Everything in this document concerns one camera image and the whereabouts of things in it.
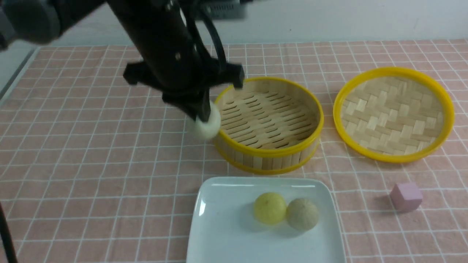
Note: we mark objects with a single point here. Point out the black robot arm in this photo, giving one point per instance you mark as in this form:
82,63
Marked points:
151,25

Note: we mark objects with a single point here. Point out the pink checkered tablecloth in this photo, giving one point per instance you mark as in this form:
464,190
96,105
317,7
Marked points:
93,170

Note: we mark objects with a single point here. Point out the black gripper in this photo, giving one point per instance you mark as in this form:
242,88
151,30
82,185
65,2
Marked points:
183,75

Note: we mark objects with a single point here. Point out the pale white steamed bun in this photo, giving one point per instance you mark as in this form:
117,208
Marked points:
206,130

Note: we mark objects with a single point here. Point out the white square plate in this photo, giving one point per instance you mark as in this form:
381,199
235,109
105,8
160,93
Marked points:
224,229

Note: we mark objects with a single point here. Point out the yellow rimmed woven steamer lid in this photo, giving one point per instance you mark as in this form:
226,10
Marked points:
393,114

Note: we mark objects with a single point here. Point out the pink cube block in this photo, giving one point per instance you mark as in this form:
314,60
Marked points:
406,197

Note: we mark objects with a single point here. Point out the yellow rimmed bamboo steamer basket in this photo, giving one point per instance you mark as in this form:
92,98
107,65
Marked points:
271,126

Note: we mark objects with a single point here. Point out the yellow steamed bun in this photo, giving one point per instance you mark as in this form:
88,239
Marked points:
270,208

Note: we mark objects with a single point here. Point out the beige steamed bun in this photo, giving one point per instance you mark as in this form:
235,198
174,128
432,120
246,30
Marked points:
302,214

